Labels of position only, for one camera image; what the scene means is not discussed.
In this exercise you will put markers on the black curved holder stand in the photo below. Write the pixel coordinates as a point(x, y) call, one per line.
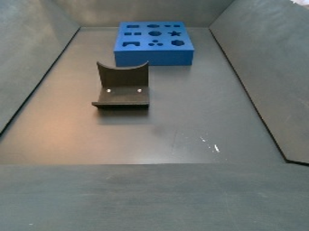
point(124, 86)

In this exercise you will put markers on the blue shape-sorter block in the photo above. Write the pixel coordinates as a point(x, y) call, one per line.
point(159, 43)

